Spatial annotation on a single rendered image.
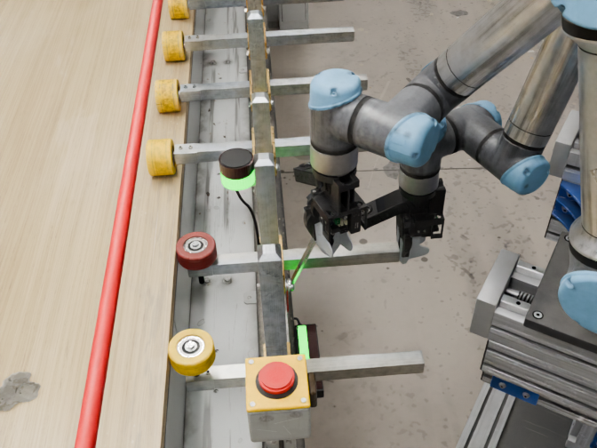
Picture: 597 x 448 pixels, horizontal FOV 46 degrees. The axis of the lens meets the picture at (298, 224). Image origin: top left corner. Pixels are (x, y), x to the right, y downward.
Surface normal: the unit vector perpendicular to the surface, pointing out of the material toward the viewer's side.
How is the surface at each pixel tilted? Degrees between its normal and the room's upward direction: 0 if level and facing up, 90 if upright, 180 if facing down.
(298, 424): 90
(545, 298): 0
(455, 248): 0
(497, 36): 87
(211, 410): 0
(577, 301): 97
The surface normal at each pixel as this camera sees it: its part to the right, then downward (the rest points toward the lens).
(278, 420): 0.07, 0.68
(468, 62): -0.63, 0.51
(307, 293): -0.03, -0.73
